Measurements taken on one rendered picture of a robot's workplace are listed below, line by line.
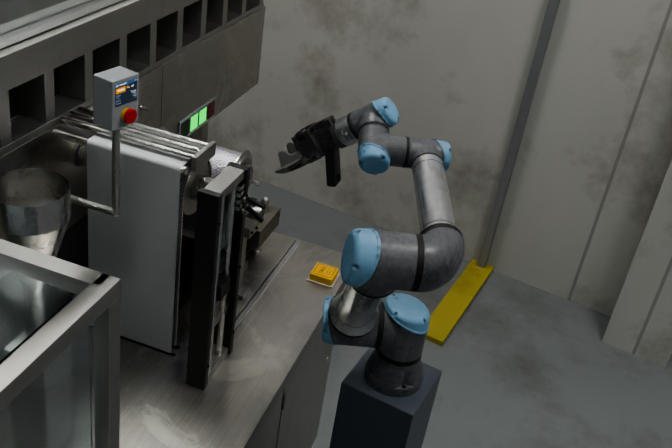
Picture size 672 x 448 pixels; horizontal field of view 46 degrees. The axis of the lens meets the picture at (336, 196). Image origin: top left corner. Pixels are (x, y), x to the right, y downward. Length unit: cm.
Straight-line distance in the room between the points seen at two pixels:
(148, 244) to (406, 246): 67
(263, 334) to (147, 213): 50
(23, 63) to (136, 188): 36
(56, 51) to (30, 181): 41
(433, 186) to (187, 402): 77
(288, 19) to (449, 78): 94
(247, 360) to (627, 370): 228
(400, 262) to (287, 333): 71
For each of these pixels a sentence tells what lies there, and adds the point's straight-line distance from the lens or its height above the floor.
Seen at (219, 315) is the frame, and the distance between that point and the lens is 198.
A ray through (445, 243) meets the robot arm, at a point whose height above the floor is 147.
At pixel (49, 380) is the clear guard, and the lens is 112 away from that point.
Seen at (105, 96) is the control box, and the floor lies 168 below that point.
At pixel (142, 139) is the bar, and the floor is 144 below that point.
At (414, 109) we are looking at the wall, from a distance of 414.
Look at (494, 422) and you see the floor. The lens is 344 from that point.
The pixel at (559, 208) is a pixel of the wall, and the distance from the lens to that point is 408.
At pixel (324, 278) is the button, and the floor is 92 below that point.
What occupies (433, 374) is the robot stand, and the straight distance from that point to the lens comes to 216.
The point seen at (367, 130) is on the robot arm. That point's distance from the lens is 190.
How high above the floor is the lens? 228
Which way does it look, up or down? 29 degrees down
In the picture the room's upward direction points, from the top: 9 degrees clockwise
